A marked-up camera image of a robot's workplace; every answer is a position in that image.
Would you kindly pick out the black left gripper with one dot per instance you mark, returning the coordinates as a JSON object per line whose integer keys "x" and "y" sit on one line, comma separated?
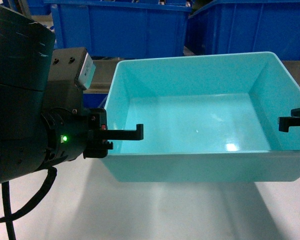
{"x": 70, "y": 135}

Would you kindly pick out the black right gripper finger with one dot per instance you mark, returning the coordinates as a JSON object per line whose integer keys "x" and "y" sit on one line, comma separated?
{"x": 284, "y": 123}

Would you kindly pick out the light cyan plastic bin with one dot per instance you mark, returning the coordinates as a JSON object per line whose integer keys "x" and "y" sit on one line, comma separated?
{"x": 212, "y": 118}

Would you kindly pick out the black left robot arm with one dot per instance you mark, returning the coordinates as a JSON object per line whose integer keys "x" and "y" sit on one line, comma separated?
{"x": 34, "y": 78}

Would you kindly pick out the blue bin right shelf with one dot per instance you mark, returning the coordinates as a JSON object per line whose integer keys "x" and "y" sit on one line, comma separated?
{"x": 244, "y": 26}

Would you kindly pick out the blue bin shelf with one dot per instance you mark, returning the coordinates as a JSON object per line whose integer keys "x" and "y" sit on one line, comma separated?
{"x": 120, "y": 29}
{"x": 244, "y": 26}

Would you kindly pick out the blue bin centre shelf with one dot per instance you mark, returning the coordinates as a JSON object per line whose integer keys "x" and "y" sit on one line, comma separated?
{"x": 120, "y": 29}

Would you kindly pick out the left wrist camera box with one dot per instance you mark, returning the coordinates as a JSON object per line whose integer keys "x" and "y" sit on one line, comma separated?
{"x": 86, "y": 70}

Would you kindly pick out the steel shelf front rail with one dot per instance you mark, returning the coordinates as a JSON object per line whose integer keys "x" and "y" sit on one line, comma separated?
{"x": 105, "y": 69}

